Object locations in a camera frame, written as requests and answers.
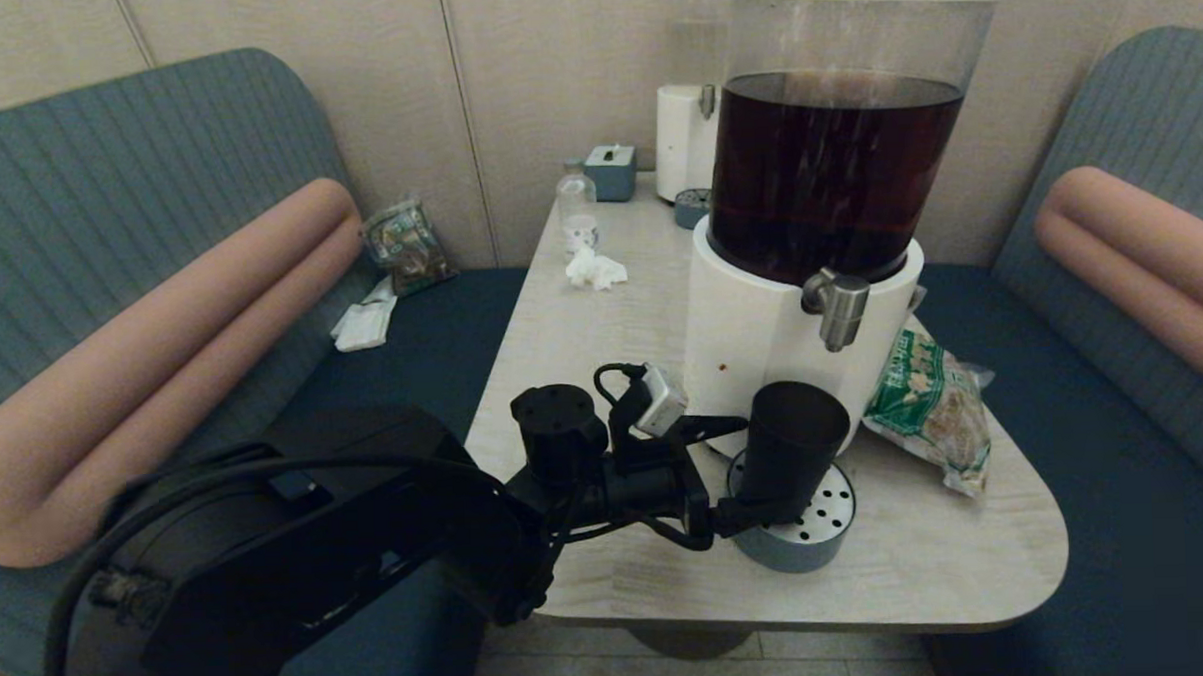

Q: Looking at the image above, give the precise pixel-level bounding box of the dark tapered cup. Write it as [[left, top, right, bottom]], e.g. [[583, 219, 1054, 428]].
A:
[[733, 378, 856, 530]]

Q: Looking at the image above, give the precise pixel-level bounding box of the silver dispenser tap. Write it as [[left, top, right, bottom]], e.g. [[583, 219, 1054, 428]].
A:
[[800, 267, 874, 355]]

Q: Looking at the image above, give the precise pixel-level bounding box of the round grey perforated drip tray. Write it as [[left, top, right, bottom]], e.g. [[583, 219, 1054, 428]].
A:
[[721, 445, 861, 576]]

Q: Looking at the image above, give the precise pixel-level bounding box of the white dispenser with dark tea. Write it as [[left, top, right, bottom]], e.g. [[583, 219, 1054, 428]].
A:
[[669, 0, 1033, 462]]

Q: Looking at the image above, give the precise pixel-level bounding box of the crumpled white tissue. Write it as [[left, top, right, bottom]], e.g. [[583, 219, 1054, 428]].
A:
[[563, 243, 631, 293]]

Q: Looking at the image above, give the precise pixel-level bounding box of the green printed snack bag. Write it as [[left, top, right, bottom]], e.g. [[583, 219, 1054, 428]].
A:
[[859, 323, 999, 502]]

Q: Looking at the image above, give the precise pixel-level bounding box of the small grey drip tray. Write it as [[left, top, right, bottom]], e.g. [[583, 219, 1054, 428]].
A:
[[673, 187, 718, 231]]

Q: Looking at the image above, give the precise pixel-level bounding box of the clear plastic bottle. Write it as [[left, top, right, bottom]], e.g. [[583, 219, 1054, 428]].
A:
[[554, 158, 602, 257]]

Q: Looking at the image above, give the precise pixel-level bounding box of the grey-blue tissue box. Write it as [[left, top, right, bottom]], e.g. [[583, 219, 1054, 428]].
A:
[[584, 143, 642, 204]]

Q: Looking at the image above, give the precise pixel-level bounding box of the teal bench seat cushion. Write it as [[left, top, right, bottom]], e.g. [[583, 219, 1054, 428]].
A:
[[59, 267, 545, 676], [904, 255, 1203, 676]]

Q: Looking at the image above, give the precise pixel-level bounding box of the white dispenser with clear tank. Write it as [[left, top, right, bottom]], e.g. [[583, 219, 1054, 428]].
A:
[[649, 0, 740, 206]]

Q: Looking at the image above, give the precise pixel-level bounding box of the white folded napkin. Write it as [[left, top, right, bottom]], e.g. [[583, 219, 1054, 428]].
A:
[[329, 277, 402, 353]]

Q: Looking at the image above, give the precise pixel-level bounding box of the crumpled brown snack bag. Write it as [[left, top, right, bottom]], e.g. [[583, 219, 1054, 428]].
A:
[[360, 196, 459, 299]]

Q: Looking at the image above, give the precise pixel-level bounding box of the pink bolster cushion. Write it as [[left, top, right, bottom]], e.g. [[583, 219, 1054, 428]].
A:
[[1032, 162, 1203, 416], [0, 176, 376, 569]]

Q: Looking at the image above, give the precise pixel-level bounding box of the teal striped bench backrest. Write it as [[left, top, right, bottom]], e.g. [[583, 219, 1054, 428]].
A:
[[981, 25, 1203, 521], [0, 43, 399, 676]]

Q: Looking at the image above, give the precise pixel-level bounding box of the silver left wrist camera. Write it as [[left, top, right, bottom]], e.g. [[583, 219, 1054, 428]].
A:
[[630, 363, 691, 439]]

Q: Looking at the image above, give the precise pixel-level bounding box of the black left camera cable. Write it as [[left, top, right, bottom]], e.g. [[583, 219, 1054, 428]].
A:
[[591, 360, 656, 429]]

